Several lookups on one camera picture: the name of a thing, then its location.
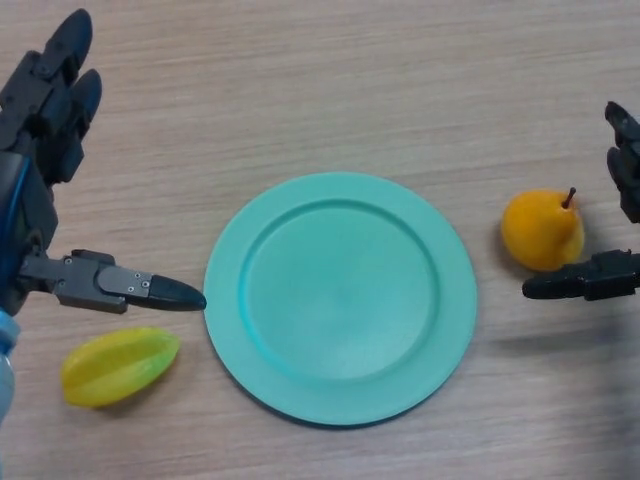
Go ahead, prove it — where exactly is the yellow orange pear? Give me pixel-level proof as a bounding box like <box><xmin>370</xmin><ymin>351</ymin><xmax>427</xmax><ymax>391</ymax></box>
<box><xmin>501</xmin><ymin>187</ymin><xmax>585</xmax><ymax>273</ymax></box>

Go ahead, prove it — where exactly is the green round plate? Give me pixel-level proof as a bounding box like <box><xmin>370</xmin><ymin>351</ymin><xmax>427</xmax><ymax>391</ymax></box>
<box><xmin>203</xmin><ymin>172</ymin><xmax>479</xmax><ymax>429</ymax></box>

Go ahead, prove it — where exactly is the yellow green starfruit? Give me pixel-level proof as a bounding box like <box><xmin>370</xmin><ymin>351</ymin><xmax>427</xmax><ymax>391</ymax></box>
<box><xmin>59</xmin><ymin>326</ymin><xmax>182</xmax><ymax>409</ymax></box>

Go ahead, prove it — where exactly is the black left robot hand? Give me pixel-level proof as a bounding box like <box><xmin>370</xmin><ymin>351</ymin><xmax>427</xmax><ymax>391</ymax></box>
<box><xmin>0</xmin><ymin>8</ymin><xmax>208</xmax><ymax>319</ymax></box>

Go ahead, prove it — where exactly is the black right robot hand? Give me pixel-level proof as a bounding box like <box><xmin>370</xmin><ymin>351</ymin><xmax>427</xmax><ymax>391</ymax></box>
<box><xmin>521</xmin><ymin>101</ymin><xmax>640</xmax><ymax>302</ymax></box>

